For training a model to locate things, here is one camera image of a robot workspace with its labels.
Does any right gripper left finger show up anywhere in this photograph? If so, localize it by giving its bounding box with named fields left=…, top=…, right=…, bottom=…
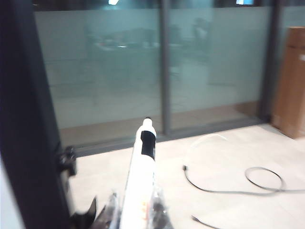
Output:
left=93, top=190, right=123, bottom=229

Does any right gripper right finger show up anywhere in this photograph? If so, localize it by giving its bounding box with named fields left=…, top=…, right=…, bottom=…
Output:
left=149, top=187, right=175, bottom=229

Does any white whiteboard marker pen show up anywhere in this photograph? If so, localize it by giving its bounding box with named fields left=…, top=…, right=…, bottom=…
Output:
left=118, top=116, right=158, bottom=229

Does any black stand knob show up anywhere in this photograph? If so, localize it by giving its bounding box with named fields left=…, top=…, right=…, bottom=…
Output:
left=55, top=145, right=78, bottom=177

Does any brown cardboard box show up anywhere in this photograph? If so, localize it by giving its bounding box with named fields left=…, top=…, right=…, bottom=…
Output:
left=271, top=26, right=305, bottom=140

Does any thin black cable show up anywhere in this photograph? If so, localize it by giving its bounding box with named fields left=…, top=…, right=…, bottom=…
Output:
left=191, top=215, right=216, bottom=229

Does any white cable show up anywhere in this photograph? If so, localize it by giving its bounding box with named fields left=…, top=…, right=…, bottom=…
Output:
left=187, top=133, right=229, bottom=167

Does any black cable with plug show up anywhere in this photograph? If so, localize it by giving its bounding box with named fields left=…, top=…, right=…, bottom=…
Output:
left=182, top=164, right=305, bottom=197

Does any dark glass partition post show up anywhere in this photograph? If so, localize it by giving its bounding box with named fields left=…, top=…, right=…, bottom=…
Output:
left=261, top=0, right=282, bottom=125
left=159, top=0, right=173, bottom=136

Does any black whiteboard stand post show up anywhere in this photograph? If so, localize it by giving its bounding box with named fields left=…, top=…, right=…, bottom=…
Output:
left=0, top=0, right=79, bottom=229

